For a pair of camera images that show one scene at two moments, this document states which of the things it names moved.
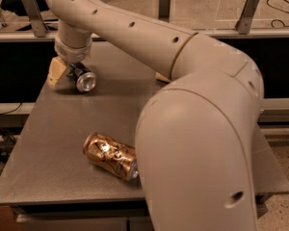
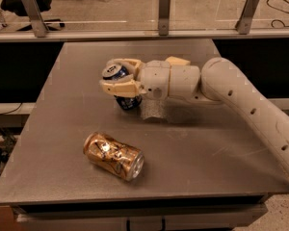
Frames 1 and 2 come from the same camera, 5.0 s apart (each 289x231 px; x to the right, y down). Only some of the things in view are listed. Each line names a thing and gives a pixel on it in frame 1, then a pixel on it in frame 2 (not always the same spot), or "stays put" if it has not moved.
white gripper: (72, 53) to (155, 78)
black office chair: (11, 0) stays put
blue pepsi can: (84, 79) to (116, 71)
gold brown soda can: (112, 156) stays put
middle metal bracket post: (164, 6) stays put
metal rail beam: (21, 36) stays put
